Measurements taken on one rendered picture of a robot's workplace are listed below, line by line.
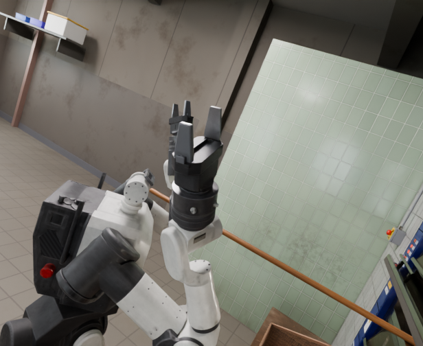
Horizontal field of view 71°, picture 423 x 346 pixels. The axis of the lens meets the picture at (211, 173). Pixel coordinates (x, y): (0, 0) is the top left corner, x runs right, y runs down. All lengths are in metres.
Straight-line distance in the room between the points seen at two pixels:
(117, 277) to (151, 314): 0.11
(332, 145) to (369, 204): 0.57
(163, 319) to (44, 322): 0.42
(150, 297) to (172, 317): 0.07
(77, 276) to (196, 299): 0.26
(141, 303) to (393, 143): 2.38
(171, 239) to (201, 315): 0.19
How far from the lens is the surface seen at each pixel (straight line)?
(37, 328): 1.04
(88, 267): 0.71
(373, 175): 2.73
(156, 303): 0.72
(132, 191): 0.84
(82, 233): 0.83
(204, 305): 0.68
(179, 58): 4.77
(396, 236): 2.44
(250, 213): 2.89
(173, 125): 1.19
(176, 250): 0.58
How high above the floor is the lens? 1.75
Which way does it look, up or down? 11 degrees down
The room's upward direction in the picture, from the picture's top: 23 degrees clockwise
